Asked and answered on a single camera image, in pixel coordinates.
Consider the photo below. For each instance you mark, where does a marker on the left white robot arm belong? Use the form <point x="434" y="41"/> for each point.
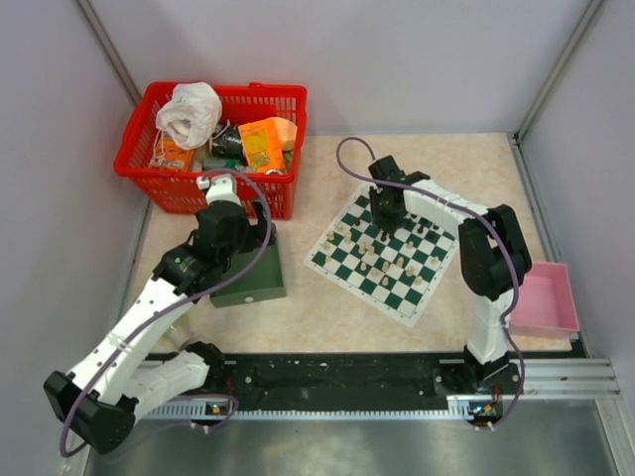
<point x="102" y="397"/>

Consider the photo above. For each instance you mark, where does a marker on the white crumpled plastic bag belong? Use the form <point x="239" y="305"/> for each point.
<point x="191" y="115"/>

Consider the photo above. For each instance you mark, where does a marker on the orange yellow snack package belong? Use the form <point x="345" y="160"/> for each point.
<point x="262" y="147"/>

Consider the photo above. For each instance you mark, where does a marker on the green white chess mat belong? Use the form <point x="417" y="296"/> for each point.
<point x="398" y="277"/>

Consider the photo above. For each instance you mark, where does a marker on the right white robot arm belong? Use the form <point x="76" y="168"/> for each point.
<point x="494" y="257"/>

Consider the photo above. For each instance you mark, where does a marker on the pink plastic tray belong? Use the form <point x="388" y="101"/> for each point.
<point x="545" y="307"/>

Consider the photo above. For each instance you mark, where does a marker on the peach sponge block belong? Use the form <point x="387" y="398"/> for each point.
<point x="287" y="133"/>

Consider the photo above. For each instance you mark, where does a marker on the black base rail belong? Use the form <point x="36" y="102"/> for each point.
<point x="355" y="382"/>

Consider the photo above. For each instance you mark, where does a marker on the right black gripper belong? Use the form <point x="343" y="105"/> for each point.
<point x="381" y="222"/>

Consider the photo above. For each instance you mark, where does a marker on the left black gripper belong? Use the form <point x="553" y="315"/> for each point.
<point x="255" y="234"/>

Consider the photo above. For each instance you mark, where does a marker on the dark green plastic tray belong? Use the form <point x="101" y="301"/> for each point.
<point x="264" y="281"/>

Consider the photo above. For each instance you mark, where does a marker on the black wrapped bundle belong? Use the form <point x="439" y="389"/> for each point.
<point x="225" y="142"/>

